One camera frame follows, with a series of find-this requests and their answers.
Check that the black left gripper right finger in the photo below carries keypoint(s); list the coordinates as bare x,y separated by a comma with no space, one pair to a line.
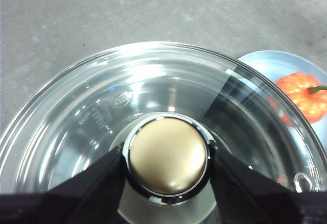
255,203

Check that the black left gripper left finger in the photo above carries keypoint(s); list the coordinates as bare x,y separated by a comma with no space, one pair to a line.
76,206

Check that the glass lid with green knob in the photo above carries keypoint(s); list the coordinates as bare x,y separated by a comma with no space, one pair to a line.
168,157

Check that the orange pumpkin with green stem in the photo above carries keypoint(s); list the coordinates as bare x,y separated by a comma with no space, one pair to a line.
301,91

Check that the blue plate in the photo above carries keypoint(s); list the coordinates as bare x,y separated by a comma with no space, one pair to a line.
265,65

